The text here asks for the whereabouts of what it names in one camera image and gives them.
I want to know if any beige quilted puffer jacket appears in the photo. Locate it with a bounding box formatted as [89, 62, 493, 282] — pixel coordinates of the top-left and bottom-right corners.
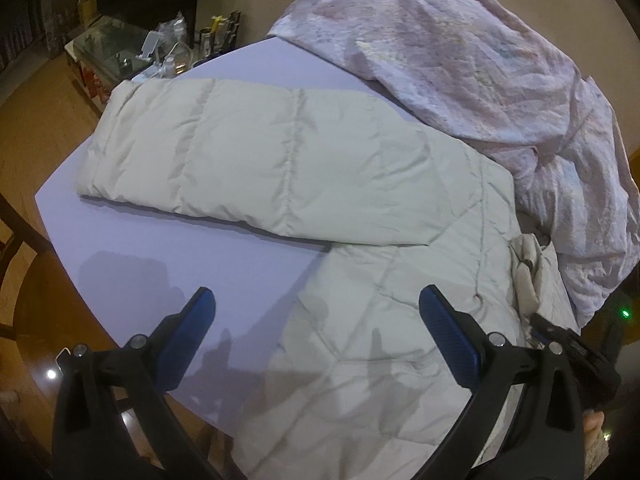
[77, 79, 576, 479]

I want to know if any person's right hand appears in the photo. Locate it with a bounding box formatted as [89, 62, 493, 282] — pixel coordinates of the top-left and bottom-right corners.
[582, 410, 610, 479]

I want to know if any dark wooden chair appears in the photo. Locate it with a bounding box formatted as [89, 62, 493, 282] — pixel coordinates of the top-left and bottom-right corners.
[1, 195, 52, 341]

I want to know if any pink patterned duvet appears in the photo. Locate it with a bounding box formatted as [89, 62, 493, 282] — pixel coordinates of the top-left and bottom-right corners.
[270, 0, 639, 324]

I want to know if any glass top side table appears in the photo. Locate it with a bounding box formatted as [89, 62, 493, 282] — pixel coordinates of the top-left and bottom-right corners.
[64, 16, 152, 110]

